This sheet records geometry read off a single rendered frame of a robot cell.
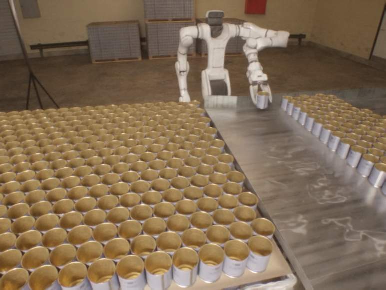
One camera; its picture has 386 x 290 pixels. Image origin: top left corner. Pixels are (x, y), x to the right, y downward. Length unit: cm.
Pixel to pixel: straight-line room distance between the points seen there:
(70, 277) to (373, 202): 106
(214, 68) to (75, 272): 165
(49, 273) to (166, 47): 753
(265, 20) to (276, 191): 978
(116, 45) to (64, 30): 246
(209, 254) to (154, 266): 15
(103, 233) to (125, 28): 723
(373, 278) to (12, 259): 100
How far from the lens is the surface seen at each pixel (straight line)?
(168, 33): 792
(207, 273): 71
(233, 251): 78
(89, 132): 129
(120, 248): 78
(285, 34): 185
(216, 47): 196
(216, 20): 202
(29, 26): 1009
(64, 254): 80
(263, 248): 80
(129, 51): 790
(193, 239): 78
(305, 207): 102
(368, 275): 91
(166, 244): 78
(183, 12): 791
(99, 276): 77
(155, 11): 782
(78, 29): 969
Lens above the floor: 175
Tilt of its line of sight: 32 degrees down
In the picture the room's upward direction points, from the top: straight up
